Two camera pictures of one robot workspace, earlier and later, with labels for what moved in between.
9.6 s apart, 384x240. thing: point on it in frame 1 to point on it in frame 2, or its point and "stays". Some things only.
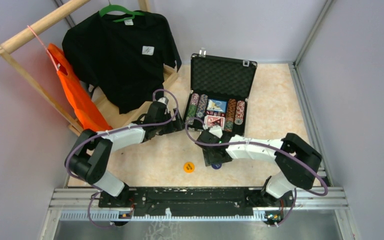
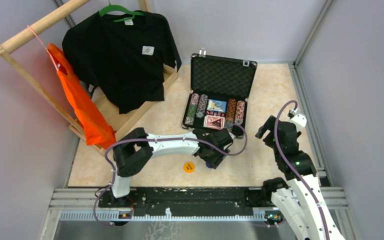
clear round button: [218, 105] stays
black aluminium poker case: [220, 88] stays
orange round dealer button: [189, 167] stays
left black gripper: [173, 125] to [216, 142]
